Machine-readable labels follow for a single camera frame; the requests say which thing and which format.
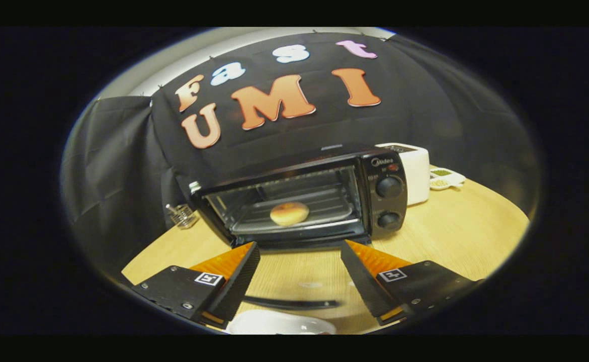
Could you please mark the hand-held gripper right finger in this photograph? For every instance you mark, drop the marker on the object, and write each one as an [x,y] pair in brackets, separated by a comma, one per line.
[362,284]

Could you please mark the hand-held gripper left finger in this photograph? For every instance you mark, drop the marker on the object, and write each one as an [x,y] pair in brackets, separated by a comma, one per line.
[239,284]

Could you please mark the black toaster oven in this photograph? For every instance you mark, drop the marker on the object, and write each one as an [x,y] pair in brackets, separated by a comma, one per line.
[389,203]

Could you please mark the brown bagel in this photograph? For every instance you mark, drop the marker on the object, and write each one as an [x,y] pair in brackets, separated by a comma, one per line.
[289,214]

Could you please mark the white toaster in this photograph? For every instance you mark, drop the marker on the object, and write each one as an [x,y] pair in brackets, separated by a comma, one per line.
[417,176]

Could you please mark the white plate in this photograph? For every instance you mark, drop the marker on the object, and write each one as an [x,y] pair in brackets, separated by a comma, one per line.
[274,324]

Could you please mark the small glass holder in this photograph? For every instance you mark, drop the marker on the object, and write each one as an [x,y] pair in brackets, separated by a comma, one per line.
[182,217]

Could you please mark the small white compartment tray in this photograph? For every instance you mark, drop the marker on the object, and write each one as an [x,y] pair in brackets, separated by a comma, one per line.
[447,178]

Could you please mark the black backdrop cloth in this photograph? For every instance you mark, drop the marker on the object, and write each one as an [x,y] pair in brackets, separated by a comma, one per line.
[425,110]

